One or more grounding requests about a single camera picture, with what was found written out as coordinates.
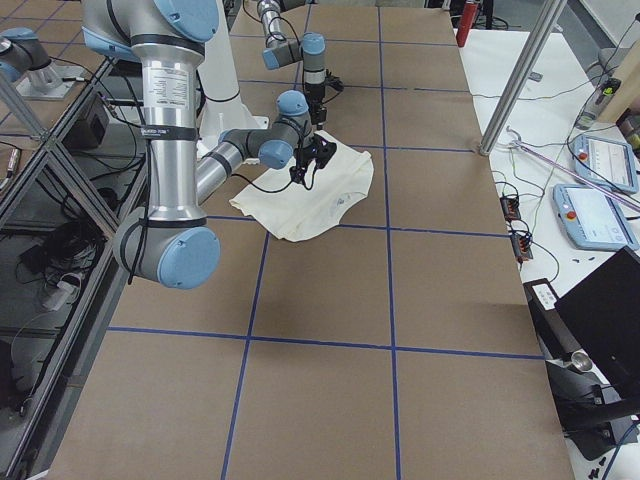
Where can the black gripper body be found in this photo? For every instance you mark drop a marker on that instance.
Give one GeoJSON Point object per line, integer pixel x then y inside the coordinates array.
{"type": "Point", "coordinates": [315, 100]}
{"type": "Point", "coordinates": [303, 157]}

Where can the cream long-sleeve cat shirt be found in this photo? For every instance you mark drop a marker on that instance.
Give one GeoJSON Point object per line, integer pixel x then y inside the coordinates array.
{"type": "Point", "coordinates": [291, 212]}

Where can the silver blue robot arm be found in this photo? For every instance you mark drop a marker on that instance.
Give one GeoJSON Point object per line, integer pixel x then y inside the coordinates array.
{"type": "Point", "coordinates": [284, 47]}
{"type": "Point", "coordinates": [167, 240]}

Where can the red cylinder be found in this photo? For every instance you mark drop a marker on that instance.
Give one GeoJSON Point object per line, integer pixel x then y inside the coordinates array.
{"type": "Point", "coordinates": [468, 15]}

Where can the clear water bottle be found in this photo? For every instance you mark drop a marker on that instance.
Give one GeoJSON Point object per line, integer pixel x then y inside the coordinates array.
{"type": "Point", "coordinates": [597, 103]}

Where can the near blue teach pendant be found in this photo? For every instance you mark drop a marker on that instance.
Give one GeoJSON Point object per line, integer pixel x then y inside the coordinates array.
{"type": "Point", "coordinates": [591, 220]}

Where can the blue teach pendant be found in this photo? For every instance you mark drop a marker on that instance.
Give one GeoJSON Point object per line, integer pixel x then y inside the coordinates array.
{"type": "Point", "coordinates": [605, 162]}
{"type": "Point", "coordinates": [591, 220]}

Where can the far blue teach pendant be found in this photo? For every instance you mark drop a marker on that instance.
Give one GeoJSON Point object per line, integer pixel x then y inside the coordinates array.
{"type": "Point", "coordinates": [605, 162]}

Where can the black laptop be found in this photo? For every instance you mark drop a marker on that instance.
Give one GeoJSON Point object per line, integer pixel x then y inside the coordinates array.
{"type": "Point", "coordinates": [591, 340]}

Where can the white camera post base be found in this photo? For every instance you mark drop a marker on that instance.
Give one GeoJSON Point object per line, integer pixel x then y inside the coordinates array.
{"type": "Point", "coordinates": [224, 108]}

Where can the black box under frame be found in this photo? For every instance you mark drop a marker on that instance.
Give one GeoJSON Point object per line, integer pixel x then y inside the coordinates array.
{"type": "Point", "coordinates": [89, 128]}

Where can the aluminium frame post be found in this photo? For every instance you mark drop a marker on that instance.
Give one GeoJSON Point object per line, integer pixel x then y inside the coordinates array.
{"type": "Point", "coordinates": [530, 53]}

